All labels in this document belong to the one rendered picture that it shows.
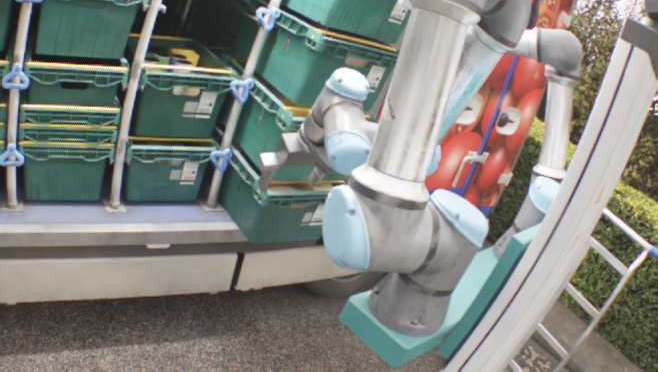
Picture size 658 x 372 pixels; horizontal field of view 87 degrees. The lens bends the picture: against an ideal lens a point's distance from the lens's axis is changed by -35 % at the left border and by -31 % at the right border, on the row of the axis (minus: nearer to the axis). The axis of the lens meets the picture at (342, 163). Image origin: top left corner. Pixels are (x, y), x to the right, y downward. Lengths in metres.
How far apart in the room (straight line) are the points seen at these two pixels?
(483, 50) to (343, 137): 0.29
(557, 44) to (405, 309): 0.73
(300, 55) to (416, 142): 0.95
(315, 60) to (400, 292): 0.90
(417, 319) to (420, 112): 0.35
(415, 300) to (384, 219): 0.19
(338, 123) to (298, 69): 0.72
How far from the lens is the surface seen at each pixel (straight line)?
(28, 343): 2.08
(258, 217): 1.71
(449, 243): 0.73
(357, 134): 0.84
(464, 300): 1.00
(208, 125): 1.75
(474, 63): 0.79
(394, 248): 0.68
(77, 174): 1.67
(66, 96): 1.54
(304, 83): 1.54
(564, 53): 1.19
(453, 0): 0.65
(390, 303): 0.81
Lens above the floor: 1.61
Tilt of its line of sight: 21 degrees down
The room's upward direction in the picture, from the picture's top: 21 degrees clockwise
